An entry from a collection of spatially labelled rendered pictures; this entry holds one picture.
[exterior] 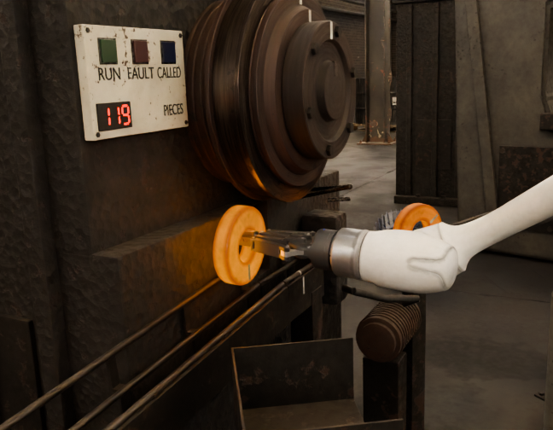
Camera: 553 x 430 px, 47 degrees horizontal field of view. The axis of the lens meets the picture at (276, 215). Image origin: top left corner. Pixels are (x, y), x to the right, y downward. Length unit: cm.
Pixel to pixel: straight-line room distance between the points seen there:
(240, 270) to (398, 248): 33
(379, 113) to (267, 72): 909
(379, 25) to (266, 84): 910
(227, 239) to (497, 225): 49
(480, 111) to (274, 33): 287
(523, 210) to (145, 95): 68
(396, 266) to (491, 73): 301
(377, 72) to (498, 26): 637
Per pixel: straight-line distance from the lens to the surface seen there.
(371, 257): 108
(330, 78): 130
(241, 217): 120
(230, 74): 118
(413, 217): 178
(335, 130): 138
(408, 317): 174
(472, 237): 121
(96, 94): 106
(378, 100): 1027
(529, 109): 393
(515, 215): 116
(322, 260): 113
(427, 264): 106
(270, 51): 122
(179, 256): 119
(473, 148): 408
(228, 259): 118
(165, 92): 120
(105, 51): 108
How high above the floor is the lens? 115
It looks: 13 degrees down
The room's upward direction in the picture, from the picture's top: 2 degrees counter-clockwise
